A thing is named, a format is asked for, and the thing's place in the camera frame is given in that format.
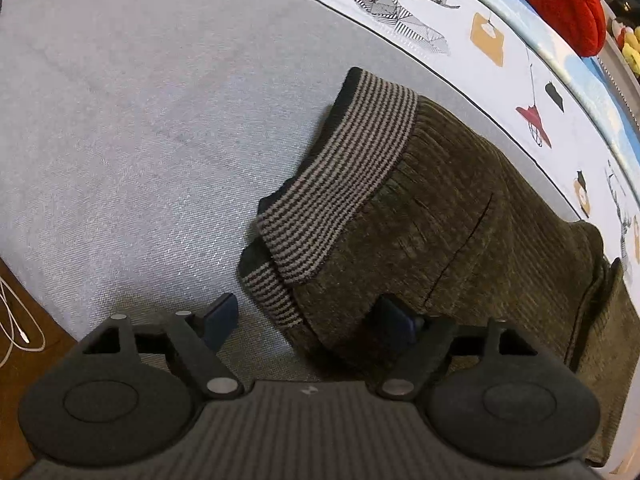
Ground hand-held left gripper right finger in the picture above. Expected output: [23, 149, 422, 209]
[364, 294, 547, 400]

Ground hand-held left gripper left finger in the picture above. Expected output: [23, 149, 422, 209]
[75, 292, 245, 399]

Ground grey bed cover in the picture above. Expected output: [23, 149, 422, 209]
[0, 0, 582, 386]

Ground olive corduroy pants striped waistband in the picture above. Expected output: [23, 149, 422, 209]
[237, 66, 640, 469]

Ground yellow plush toys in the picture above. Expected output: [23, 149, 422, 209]
[612, 21, 640, 80]

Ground blue and white patterned blanket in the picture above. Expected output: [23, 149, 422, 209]
[425, 0, 640, 171]

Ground white cable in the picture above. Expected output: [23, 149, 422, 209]
[0, 279, 47, 367]

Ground white deer printed mat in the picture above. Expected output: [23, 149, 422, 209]
[204, 0, 640, 480]

